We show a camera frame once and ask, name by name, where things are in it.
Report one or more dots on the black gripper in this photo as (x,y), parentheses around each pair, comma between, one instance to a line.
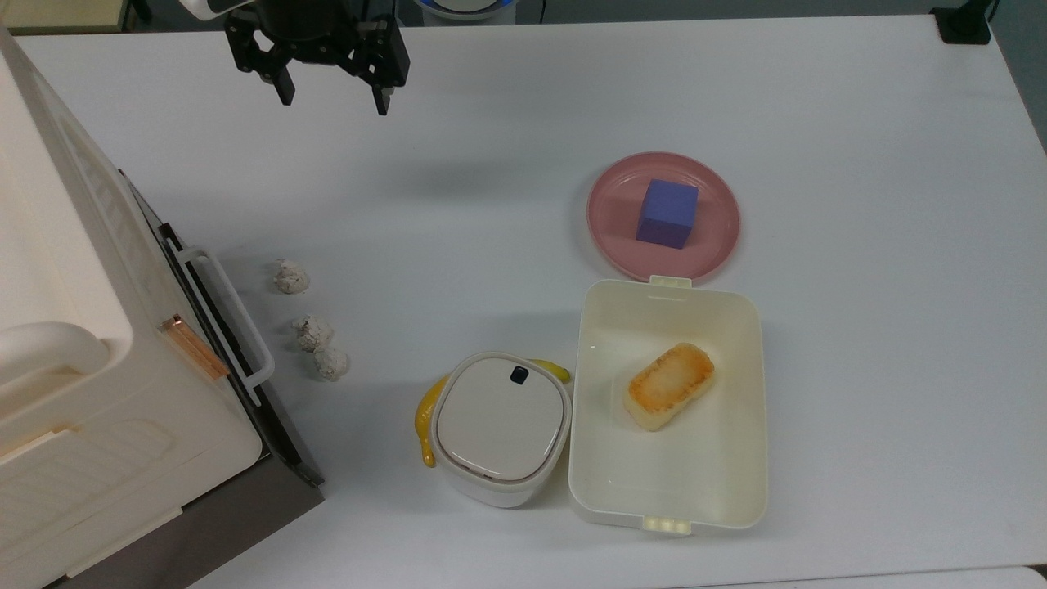
(315,29)

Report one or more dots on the purple cube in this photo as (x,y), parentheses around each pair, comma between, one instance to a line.
(667,214)

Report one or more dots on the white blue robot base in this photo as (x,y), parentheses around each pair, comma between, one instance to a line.
(465,6)

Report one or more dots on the crumpled white paper ball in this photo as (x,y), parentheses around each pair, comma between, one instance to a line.
(331,364)
(290,278)
(313,334)

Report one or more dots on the yellow wooden furniture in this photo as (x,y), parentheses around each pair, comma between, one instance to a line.
(57,12)

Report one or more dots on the pink plate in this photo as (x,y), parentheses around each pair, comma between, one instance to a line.
(613,221)

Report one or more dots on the yellow banana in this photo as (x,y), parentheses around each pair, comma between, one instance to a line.
(424,417)

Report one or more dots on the white lidded mini bin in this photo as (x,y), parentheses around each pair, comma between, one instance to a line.
(501,425)

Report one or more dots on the cream toy appliance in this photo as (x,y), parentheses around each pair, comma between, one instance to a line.
(74,409)

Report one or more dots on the toasted bread piece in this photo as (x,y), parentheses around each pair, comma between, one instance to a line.
(669,386)

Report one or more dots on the cream plastic box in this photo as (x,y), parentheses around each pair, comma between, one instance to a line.
(703,483)

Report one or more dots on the black table clamp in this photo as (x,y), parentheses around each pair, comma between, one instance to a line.
(963,24)

